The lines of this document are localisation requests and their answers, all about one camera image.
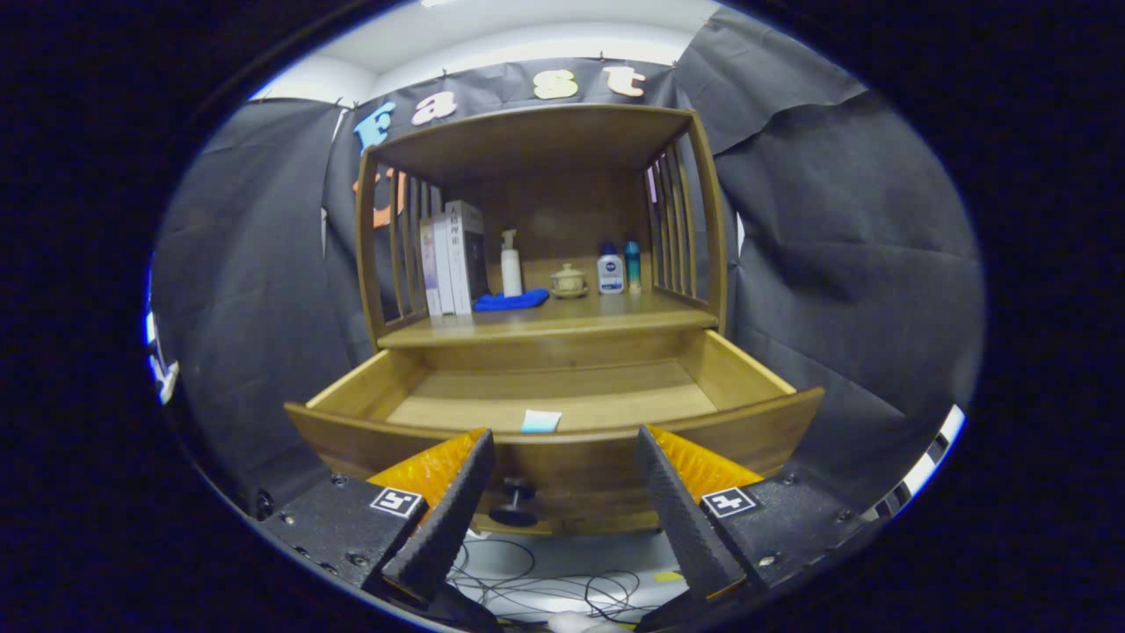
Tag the white spine book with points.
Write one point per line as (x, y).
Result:
(442, 264)

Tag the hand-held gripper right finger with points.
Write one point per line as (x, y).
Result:
(685, 519)

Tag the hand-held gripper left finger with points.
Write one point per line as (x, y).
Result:
(444, 527)

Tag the white pump bottle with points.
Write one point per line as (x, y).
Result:
(511, 272)

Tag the dark cover book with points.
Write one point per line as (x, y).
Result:
(470, 255)

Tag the blue folded cloth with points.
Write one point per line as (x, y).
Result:
(510, 301)

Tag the wooden countertop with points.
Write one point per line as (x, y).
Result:
(598, 312)

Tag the white lotion bottle blue cap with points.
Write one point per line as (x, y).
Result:
(610, 272)

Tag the blue cosmetic tube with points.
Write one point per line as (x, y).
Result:
(540, 422)

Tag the beige lidded ceramic teacup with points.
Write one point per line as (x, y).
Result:
(569, 281)

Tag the wooden cabinet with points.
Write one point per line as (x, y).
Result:
(545, 141)

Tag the slim teal bottle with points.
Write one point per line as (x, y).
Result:
(632, 264)

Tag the pale purple book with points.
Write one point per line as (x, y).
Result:
(427, 264)

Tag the yellow floor tape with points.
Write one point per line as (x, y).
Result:
(669, 577)

